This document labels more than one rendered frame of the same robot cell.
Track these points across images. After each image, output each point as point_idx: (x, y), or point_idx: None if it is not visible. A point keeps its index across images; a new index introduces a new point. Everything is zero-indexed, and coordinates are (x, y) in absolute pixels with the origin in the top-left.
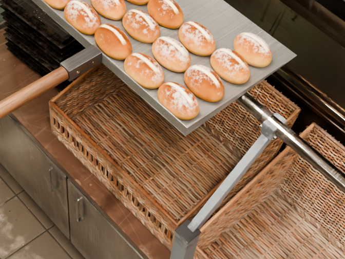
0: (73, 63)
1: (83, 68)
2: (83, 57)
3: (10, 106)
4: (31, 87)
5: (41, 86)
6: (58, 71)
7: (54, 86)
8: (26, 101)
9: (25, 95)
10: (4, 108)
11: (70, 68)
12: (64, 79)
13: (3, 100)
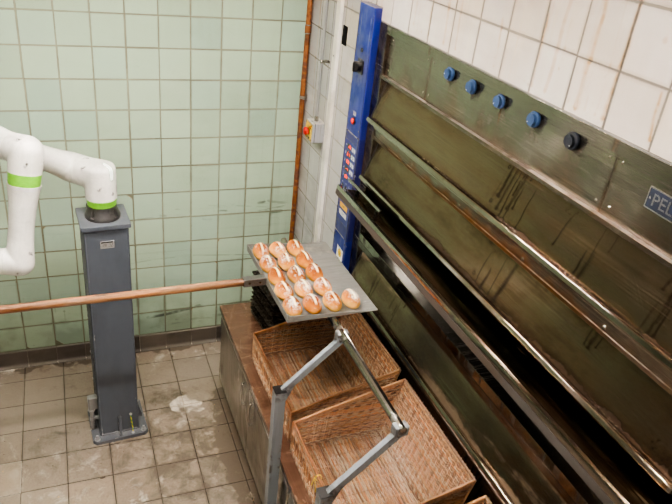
0: (248, 278)
1: (253, 283)
2: (255, 277)
3: (206, 285)
4: (221, 281)
5: (226, 282)
6: (239, 279)
7: (234, 286)
8: (216, 287)
9: (216, 283)
10: (203, 285)
11: (245, 279)
12: (240, 284)
13: (204, 282)
